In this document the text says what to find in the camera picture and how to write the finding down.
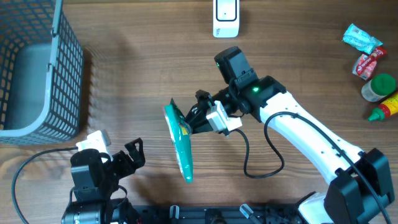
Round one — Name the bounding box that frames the green snack bag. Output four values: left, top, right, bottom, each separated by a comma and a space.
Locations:
164, 98, 193, 184

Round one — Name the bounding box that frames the teal wet wipes pack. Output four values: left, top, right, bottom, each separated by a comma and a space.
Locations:
342, 24, 382, 54

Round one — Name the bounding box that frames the green-lid spice jar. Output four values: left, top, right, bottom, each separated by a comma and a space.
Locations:
361, 73, 397, 102

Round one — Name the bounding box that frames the red Nescafe coffee stick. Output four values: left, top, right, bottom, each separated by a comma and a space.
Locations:
356, 47, 387, 74

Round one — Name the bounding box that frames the red sauce bottle green cap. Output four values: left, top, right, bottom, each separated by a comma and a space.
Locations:
368, 92, 397, 121

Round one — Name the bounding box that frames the red Kleenex tissue pack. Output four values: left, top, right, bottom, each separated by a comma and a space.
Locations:
352, 54, 377, 80

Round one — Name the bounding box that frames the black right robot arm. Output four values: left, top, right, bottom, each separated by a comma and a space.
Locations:
185, 46, 394, 223

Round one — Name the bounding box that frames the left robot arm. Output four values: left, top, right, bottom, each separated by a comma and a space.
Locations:
61, 138, 146, 224

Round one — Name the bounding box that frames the white barcode scanner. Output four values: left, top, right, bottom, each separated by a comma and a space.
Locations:
213, 0, 240, 38

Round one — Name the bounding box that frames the grey plastic mesh basket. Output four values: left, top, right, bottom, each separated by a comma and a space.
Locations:
1, 0, 84, 145

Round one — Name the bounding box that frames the black right camera cable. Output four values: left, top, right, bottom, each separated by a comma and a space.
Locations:
231, 111, 392, 224

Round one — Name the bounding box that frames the black camera cable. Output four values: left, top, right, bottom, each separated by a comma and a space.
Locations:
11, 147, 78, 224
231, 111, 392, 224

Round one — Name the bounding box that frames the black left camera cable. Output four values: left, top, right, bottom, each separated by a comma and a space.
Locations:
11, 147, 78, 224

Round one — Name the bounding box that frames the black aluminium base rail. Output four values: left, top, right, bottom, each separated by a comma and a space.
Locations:
131, 204, 307, 224

